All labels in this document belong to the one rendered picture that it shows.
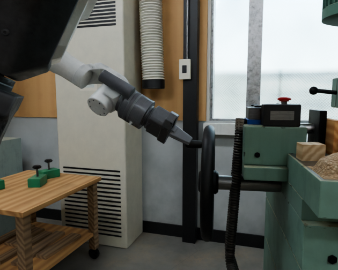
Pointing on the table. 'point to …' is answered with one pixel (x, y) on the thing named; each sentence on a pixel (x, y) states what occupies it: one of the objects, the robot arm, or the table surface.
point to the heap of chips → (333, 166)
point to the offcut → (310, 151)
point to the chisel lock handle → (321, 91)
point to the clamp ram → (316, 126)
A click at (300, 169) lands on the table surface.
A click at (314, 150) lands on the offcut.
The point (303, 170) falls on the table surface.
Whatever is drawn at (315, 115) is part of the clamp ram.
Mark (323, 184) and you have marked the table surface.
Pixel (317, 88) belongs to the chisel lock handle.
